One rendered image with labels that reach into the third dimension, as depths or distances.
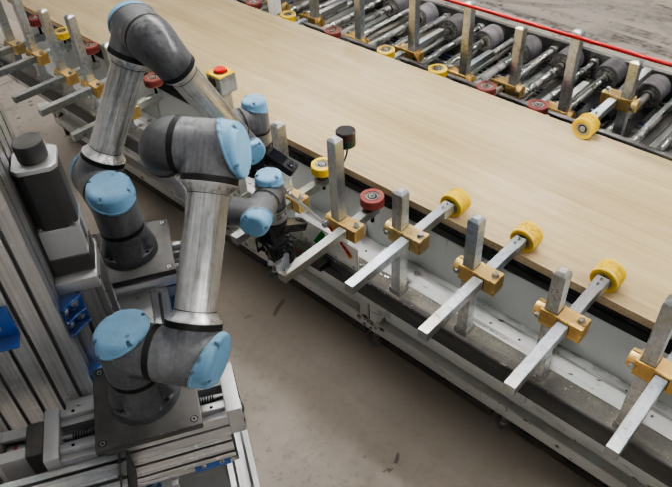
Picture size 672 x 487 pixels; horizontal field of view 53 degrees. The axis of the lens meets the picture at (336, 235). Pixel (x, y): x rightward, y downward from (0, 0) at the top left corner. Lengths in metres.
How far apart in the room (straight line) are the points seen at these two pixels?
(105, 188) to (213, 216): 0.50
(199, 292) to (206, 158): 0.26
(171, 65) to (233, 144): 0.40
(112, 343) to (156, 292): 0.55
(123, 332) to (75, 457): 0.34
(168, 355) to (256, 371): 1.55
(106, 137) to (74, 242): 0.41
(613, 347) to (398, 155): 0.94
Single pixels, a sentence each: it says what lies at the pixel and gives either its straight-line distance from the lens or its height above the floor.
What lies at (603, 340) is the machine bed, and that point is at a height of 0.73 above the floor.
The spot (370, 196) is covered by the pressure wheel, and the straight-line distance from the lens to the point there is 2.21.
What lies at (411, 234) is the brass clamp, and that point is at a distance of 1.97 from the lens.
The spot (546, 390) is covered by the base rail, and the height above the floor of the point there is 0.70.
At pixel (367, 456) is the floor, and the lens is 2.64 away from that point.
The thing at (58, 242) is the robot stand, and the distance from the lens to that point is 1.54.
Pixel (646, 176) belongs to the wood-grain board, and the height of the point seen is 0.90.
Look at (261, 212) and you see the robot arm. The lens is 1.71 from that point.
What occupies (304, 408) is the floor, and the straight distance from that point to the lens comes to 2.77.
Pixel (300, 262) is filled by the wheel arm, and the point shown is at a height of 0.86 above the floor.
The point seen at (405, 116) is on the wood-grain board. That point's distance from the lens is 2.62.
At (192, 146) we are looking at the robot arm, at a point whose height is 1.54.
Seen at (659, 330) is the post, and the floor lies 1.09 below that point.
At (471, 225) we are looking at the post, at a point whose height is 1.12.
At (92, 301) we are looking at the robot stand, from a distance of 1.62.
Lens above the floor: 2.27
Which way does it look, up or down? 41 degrees down
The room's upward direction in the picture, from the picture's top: 3 degrees counter-clockwise
